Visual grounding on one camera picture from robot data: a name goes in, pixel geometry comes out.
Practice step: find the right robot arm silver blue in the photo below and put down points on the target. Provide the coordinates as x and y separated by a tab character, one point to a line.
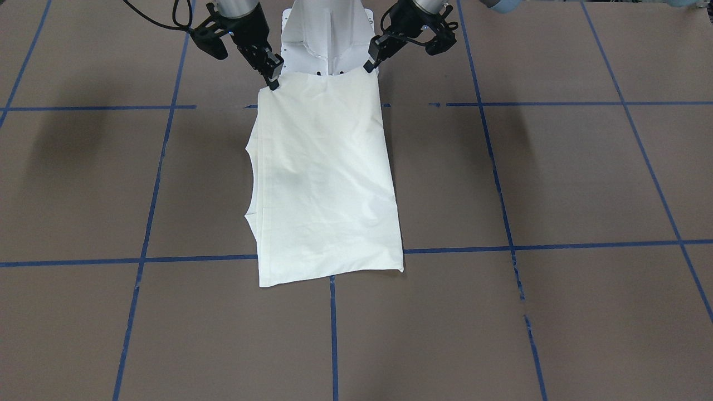
246	24

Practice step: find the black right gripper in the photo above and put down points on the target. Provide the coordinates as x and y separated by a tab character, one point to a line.
249	32

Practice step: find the white long-sleeve cat shirt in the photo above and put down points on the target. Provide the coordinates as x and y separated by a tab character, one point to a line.
323	199

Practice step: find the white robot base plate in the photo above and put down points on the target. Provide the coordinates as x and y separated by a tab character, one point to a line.
325	37

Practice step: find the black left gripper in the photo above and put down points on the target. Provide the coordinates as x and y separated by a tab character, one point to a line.
406	26

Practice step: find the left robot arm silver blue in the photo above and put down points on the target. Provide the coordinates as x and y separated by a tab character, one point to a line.
422	23

